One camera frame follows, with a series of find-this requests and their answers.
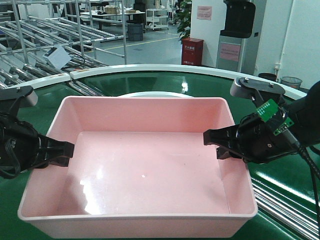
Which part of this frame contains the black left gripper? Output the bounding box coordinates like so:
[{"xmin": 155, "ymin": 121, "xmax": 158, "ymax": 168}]
[{"xmin": 0, "ymin": 113, "xmax": 75, "ymax": 179}]

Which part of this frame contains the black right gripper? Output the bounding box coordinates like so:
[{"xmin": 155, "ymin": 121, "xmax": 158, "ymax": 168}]
[{"xmin": 203, "ymin": 114, "xmax": 295, "ymax": 164}]

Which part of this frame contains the pink plastic bin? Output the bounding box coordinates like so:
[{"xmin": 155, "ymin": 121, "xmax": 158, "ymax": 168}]
[{"xmin": 17, "ymin": 96, "xmax": 258, "ymax": 239}]

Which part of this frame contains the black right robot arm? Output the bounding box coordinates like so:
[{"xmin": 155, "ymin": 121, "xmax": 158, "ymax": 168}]
[{"xmin": 40, "ymin": 78, "xmax": 320, "ymax": 168}]

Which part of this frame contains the green circuit board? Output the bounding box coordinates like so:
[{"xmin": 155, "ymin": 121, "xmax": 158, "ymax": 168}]
[{"xmin": 256, "ymin": 99, "xmax": 294, "ymax": 136}]

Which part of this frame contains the white outer conveyor rim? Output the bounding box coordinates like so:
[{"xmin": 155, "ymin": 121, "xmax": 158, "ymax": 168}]
[{"xmin": 7, "ymin": 63, "xmax": 308, "ymax": 101}]

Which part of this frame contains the white kiosk machine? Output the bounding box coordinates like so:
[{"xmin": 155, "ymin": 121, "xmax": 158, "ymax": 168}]
[{"xmin": 217, "ymin": 0, "xmax": 256, "ymax": 72}]

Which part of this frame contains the mesh waste basket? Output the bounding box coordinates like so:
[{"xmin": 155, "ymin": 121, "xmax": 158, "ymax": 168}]
[{"xmin": 280, "ymin": 76, "xmax": 303, "ymax": 90}]

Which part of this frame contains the white control box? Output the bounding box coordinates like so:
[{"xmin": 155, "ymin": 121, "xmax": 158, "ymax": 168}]
[{"xmin": 42, "ymin": 45, "xmax": 72, "ymax": 70}]

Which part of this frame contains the red fire cabinet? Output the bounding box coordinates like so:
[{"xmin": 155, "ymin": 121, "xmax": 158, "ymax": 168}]
[{"xmin": 181, "ymin": 37, "xmax": 204, "ymax": 66}]

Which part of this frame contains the metal roller rack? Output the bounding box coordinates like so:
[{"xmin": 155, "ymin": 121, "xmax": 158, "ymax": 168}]
[{"xmin": 0, "ymin": 0, "xmax": 126, "ymax": 89}]

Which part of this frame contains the green potted plant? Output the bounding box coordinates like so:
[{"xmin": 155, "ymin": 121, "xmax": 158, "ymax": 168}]
[{"xmin": 177, "ymin": 0, "xmax": 192, "ymax": 44}]

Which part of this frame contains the dark storage crate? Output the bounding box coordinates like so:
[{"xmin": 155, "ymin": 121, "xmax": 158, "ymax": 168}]
[{"xmin": 127, "ymin": 23, "xmax": 144, "ymax": 41}]

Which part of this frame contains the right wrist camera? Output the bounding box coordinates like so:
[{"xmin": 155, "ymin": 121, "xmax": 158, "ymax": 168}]
[{"xmin": 230, "ymin": 77, "xmax": 286, "ymax": 107}]

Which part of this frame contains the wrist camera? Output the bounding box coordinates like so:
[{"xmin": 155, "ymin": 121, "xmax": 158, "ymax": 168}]
[
  {"xmin": 0, "ymin": 85, "xmax": 38, "ymax": 112},
  {"xmin": 230, "ymin": 77, "xmax": 286, "ymax": 107}
]

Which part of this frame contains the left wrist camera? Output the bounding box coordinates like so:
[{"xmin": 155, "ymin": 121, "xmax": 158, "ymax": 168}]
[{"xmin": 0, "ymin": 85, "xmax": 38, "ymax": 112}]

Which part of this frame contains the black cable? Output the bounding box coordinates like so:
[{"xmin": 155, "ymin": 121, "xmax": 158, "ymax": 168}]
[{"xmin": 283, "ymin": 129, "xmax": 320, "ymax": 226}]

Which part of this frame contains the white inner conveyor ring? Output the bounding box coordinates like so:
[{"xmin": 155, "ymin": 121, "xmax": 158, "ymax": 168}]
[{"xmin": 117, "ymin": 90, "xmax": 195, "ymax": 98}]

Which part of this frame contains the white wire shelf cart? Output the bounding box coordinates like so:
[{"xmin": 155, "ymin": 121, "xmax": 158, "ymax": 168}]
[{"xmin": 145, "ymin": 8, "xmax": 169, "ymax": 31}]

